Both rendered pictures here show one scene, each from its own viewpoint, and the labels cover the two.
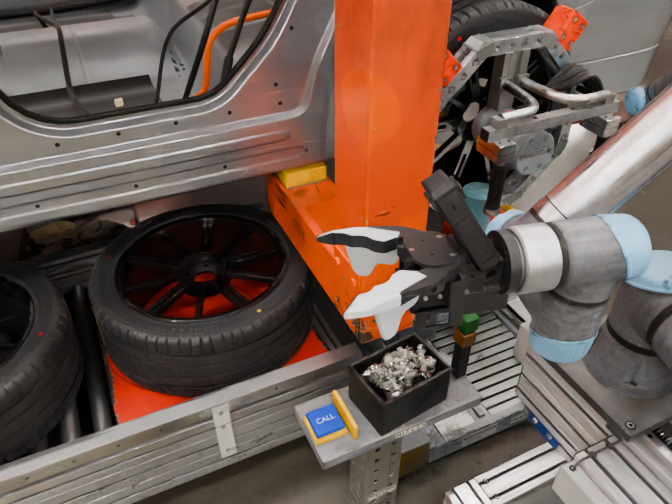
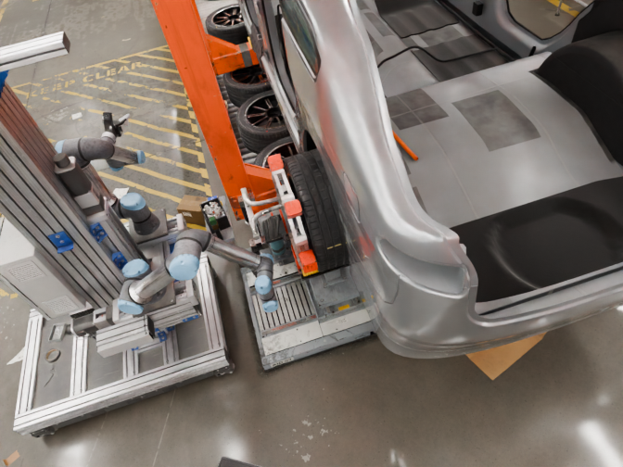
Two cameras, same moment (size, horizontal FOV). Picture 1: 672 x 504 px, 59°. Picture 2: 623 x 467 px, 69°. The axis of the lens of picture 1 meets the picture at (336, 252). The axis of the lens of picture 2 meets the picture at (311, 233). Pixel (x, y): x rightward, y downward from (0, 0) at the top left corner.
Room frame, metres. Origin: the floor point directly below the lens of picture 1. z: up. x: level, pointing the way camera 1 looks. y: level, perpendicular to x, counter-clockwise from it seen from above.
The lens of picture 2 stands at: (2.19, -2.06, 2.68)
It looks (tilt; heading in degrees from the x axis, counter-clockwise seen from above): 49 degrees down; 108
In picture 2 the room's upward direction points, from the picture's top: 12 degrees counter-clockwise
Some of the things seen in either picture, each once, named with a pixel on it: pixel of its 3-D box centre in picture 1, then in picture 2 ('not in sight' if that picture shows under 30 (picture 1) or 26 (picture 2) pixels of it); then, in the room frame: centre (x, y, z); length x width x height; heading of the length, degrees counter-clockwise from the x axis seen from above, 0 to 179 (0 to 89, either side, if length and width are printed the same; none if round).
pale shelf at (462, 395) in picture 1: (388, 405); (217, 220); (0.91, -0.13, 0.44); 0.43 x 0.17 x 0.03; 115
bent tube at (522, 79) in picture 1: (566, 76); (267, 216); (1.51, -0.60, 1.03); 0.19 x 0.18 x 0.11; 25
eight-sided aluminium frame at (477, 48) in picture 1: (495, 127); (291, 219); (1.58, -0.46, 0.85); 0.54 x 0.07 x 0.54; 115
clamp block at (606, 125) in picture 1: (599, 120); (259, 244); (1.46, -0.70, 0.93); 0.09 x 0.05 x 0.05; 25
